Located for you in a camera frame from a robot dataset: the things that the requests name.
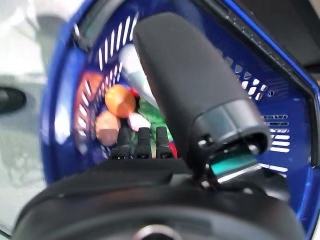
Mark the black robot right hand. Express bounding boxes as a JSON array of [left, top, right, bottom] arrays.
[[11, 12, 306, 240]]

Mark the napa cabbage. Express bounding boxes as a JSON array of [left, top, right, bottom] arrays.
[[118, 44, 176, 141]]

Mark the blue plastic shopping basket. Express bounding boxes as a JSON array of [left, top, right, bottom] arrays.
[[39, 0, 320, 240]]

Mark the purple white turnip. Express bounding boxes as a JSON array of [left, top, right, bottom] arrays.
[[127, 112, 152, 132]]

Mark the orange round vegetable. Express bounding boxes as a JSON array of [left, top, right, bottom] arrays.
[[104, 84, 137, 118]]

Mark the pale brown potato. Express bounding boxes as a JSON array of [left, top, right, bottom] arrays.
[[94, 111, 122, 147]]

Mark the robot right leg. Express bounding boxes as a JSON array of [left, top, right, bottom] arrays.
[[0, 87, 27, 115]]

